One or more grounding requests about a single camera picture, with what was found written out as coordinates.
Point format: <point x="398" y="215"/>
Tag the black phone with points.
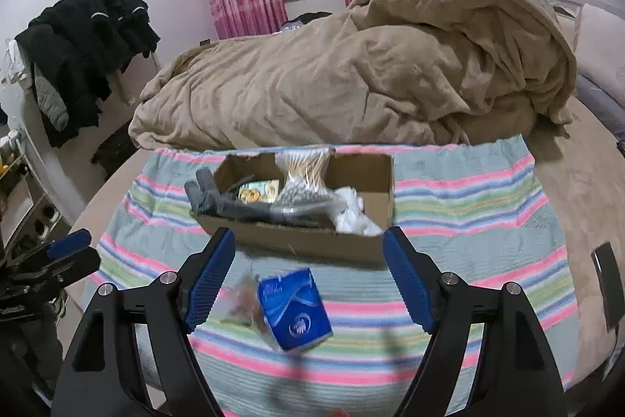
<point x="606" y="286"/>

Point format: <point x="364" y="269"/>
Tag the small printed card packet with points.
<point x="258" y="191"/>

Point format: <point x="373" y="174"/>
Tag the pile of black clothes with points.
<point x="78" y="50"/>

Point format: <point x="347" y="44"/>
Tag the bag of cotton swabs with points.
<point x="305" y="170"/>

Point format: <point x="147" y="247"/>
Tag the cardboard box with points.
<point x="298" y="221"/>

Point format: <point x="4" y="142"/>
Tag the grey pillow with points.
<point x="603" y="75"/>

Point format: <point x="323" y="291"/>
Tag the grey glove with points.
<point x="215" y="198"/>

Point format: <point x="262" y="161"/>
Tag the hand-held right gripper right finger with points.
<point x="409" y="280"/>

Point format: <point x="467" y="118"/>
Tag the blue tissue packet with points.
<point x="294" y="310"/>

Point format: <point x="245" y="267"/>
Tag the clear plastic snack bag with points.
<point x="242" y="299"/>

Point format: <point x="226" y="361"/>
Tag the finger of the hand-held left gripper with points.
<point x="73" y="265"/>
<point x="68" y="244"/>

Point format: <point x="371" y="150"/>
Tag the striped blanket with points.
<point x="342" y="299"/>

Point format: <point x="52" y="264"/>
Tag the white crumpled plastic bag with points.
<point x="355" y="213"/>

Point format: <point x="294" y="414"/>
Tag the grey hairbrush in plastic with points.
<point x="302" y="208"/>

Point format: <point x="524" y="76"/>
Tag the beige duvet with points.
<point x="371" y="70"/>

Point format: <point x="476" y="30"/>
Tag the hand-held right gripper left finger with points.
<point x="209" y="280"/>

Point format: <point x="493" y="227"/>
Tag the white shelf unit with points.
<point x="24" y="202"/>

